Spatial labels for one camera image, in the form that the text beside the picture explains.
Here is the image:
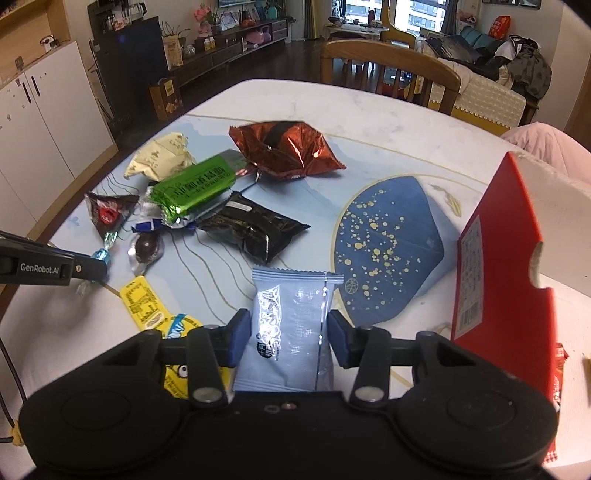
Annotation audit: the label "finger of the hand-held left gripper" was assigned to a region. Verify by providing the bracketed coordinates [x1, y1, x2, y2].
[73, 256, 110, 282]

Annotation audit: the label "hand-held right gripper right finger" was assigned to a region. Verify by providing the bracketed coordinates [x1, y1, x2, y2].
[328, 310, 469, 409]

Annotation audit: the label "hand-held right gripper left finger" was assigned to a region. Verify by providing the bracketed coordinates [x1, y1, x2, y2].
[99, 308, 252, 409]

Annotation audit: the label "blue-grey snack packet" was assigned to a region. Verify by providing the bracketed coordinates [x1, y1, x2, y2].
[232, 266, 345, 394]

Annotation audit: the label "cream snack packet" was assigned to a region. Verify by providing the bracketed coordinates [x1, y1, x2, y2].
[123, 132, 197, 182]

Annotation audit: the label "red cardboard box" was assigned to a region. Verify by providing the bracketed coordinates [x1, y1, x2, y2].
[450, 151, 591, 464]

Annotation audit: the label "copper foil snack bag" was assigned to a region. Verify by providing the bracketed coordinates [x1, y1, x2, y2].
[228, 120, 347, 181]

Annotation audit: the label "teal foil candy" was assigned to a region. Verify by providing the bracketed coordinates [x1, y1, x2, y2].
[75, 232, 117, 297]

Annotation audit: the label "chocolate ball in clear wrapper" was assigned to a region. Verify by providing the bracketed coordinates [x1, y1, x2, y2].
[128, 229, 166, 274]

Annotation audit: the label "dark triangular snack packet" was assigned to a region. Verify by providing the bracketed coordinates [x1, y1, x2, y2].
[84, 191, 140, 244]

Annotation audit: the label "yellow snack packet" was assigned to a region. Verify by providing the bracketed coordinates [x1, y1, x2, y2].
[119, 275, 232, 400]

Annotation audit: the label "blue printed table mat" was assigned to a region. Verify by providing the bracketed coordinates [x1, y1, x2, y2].
[46, 113, 509, 400]

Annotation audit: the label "black snack packet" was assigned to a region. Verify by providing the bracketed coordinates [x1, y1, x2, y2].
[196, 190, 311, 264]

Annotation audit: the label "green snack bar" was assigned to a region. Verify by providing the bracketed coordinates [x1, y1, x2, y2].
[147, 155, 237, 228]

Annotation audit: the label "white cabinet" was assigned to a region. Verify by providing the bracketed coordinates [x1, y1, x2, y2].
[0, 41, 117, 241]

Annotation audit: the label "silver snack packet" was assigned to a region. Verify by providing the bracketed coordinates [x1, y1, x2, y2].
[221, 149, 260, 180]

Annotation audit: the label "brown cardboard box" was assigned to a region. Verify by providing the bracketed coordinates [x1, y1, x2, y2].
[148, 77, 184, 122]

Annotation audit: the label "black tall cabinet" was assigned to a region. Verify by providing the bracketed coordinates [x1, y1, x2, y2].
[87, 0, 171, 140]

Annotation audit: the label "red snack wrapper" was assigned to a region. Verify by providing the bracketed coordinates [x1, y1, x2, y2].
[539, 342, 570, 463]

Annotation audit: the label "dark tv cabinet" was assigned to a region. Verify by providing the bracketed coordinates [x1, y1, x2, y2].
[174, 17, 297, 89]

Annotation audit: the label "pink flowers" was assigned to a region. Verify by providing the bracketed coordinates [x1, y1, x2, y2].
[193, 3, 217, 36]

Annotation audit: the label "sofa with beige cover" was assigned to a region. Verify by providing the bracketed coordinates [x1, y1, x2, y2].
[414, 27, 542, 129]

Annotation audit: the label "wooden chair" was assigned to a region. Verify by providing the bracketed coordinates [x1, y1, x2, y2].
[320, 39, 463, 117]

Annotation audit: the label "pink cushion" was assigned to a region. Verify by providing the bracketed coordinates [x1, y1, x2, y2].
[501, 122, 591, 180]

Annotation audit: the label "yellow chair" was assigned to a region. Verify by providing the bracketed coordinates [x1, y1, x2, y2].
[380, 0, 417, 49]

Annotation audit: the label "pile of dark clothes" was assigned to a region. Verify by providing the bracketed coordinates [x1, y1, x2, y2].
[493, 36, 553, 101]

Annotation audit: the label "red bag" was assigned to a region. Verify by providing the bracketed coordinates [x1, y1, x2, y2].
[488, 15, 513, 41]

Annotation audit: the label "black cable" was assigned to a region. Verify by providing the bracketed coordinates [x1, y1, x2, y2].
[0, 342, 26, 448]

